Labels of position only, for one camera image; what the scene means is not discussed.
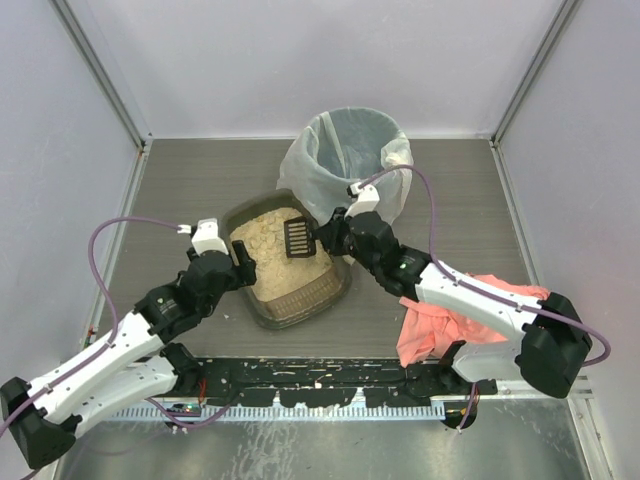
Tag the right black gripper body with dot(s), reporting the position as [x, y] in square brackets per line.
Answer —
[331, 236]

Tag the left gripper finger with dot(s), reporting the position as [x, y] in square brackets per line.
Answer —
[245, 274]
[243, 259]

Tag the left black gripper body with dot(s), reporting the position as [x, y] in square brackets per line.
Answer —
[238, 265]

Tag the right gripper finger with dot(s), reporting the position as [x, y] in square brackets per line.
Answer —
[329, 237]
[339, 222]

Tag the black litter scoop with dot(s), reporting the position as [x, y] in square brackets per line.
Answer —
[299, 241]

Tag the grey plastic litter box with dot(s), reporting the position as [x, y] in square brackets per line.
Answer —
[305, 302]

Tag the bin with white bag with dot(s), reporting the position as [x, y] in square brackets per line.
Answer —
[336, 149]

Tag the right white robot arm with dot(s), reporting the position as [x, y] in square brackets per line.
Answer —
[543, 341]

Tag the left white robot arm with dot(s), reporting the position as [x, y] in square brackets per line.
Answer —
[139, 358]

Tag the beige cat litter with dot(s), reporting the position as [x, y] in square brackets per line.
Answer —
[277, 275]

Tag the pink cloth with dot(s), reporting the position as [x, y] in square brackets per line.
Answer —
[435, 325]

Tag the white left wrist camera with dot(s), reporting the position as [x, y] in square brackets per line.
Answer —
[205, 236]

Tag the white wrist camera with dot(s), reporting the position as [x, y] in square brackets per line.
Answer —
[205, 236]
[365, 198]

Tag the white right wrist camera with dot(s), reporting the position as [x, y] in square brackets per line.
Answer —
[365, 198]

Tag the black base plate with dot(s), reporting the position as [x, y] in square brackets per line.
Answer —
[260, 382]

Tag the white slotted cable duct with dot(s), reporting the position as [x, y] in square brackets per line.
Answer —
[357, 411]

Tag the left aluminium frame post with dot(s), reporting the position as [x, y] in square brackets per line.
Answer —
[84, 31]

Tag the aluminium frame post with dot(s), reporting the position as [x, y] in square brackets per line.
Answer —
[84, 31]
[560, 22]

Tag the right aluminium frame post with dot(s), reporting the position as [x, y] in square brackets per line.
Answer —
[560, 22]

